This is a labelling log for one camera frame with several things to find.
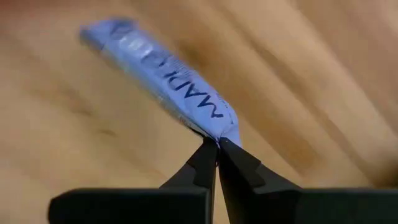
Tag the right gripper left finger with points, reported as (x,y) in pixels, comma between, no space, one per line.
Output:
(124,207)

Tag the blue snack bar wrapper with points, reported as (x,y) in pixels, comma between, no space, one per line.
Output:
(161,71)

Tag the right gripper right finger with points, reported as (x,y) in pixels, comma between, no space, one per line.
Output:
(311,207)

